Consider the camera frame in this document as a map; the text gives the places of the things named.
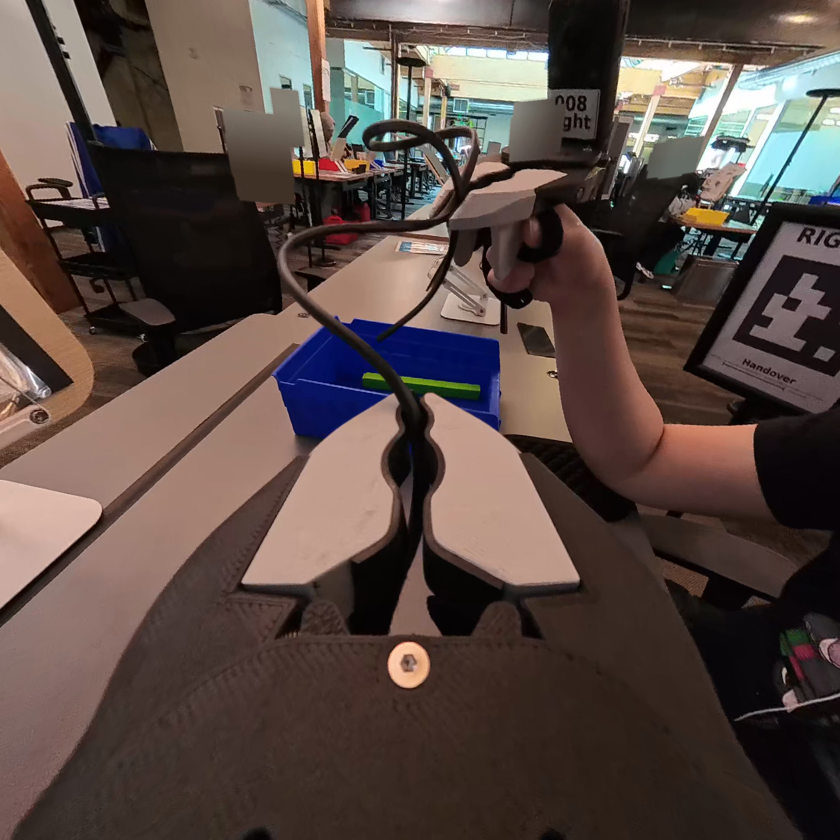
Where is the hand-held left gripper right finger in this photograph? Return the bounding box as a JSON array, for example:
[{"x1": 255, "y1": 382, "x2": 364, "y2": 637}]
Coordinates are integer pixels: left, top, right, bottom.
[{"x1": 420, "y1": 392, "x2": 583, "y2": 636}]

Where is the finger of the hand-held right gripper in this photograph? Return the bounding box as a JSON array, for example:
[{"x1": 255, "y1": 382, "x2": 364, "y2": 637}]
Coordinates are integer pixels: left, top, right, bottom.
[
  {"x1": 448, "y1": 168, "x2": 570, "y2": 268},
  {"x1": 428, "y1": 161, "x2": 513, "y2": 222}
]

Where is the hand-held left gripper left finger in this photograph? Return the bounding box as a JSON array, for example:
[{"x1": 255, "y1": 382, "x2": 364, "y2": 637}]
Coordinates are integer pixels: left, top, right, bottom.
[{"x1": 240, "y1": 394, "x2": 411, "y2": 636}]

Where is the blue plastic bin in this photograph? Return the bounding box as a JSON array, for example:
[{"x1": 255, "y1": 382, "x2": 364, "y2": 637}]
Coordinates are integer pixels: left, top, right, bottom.
[{"x1": 273, "y1": 318, "x2": 503, "y2": 439}]

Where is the black cable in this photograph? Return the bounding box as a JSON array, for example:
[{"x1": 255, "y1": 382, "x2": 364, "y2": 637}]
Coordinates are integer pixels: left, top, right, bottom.
[{"x1": 277, "y1": 120, "x2": 481, "y2": 552}]

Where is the long green block bar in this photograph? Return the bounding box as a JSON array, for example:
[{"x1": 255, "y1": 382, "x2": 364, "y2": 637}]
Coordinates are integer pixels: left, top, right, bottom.
[{"x1": 362, "y1": 371, "x2": 482, "y2": 399}]

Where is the person's right forearm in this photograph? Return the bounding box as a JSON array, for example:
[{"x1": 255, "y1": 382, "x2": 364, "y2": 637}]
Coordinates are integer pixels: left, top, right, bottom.
[{"x1": 548, "y1": 305, "x2": 788, "y2": 526}]

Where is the person's right hand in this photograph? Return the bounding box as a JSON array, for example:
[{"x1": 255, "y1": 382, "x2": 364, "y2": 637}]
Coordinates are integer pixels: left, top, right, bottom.
[{"x1": 486, "y1": 203, "x2": 623, "y2": 315}]

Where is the tilted board with stand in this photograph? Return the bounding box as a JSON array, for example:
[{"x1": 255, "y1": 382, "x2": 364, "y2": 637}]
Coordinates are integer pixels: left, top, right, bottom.
[{"x1": 427, "y1": 252, "x2": 506, "y2": 327}]

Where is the black swivel office chair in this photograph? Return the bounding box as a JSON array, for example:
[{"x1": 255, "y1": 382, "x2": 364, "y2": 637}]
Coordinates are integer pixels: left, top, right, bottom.
[{"x1": 591, "y1": 174, "x2": 697, "y2": 299}]

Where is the red storage bin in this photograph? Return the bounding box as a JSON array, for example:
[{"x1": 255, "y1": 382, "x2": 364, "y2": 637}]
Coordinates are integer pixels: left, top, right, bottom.
[{"x1": 325, "y1": 203, "x2": 371, "y2": 247}]

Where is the grey waste bin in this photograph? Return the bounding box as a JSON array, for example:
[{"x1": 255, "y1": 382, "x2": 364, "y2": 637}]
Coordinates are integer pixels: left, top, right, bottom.
[{"x1": 676, "y1": 256, "x2": 742, "y2": 303}]

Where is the black chair armrest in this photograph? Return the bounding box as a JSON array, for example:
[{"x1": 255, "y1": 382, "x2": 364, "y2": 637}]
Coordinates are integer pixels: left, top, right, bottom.
[{"x1": 640, "y1": 515, "x2": 798, "y2": 605}]

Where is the document display board with stand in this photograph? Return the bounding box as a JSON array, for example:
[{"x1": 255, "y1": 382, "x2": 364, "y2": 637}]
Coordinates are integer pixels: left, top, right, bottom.
[{"x1": 0, "y1": 249, "x2": 104, "y2": 611}]

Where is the black mesh chair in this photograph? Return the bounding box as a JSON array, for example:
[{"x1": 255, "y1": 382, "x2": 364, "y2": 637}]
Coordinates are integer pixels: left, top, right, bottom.
[{"x1": 88, "y1": 143, "x2": 309, "y2": 375}]

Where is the black rolling sign stand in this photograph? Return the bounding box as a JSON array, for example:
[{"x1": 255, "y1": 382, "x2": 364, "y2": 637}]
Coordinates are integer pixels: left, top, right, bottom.
[{"x1": 684, "y1": 202, "x2": 840, "y2": 421}]

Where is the black utility cart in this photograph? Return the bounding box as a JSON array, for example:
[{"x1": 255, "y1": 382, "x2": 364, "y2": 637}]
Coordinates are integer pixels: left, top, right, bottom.
[{"x1": 26, "y1": 177, "x2": 142, "y2": 336}]

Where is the blue fabric cart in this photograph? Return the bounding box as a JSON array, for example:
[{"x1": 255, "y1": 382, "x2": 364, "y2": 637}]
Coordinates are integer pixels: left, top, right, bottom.
[{"x1": 66, "y1": 121, "x2": 155, "y2": 263}]

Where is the white earphone cord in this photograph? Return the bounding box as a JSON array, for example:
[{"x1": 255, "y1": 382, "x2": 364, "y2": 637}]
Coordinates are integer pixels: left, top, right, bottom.
[{"x1": 731, "y1": 692, "x2": 840, "y2": 723}]

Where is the wooden support post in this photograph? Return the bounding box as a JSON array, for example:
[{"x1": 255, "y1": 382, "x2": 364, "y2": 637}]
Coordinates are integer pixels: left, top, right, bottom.
[{"x1": 0, "y1": 151, "x2": 80, "y2": 315}]

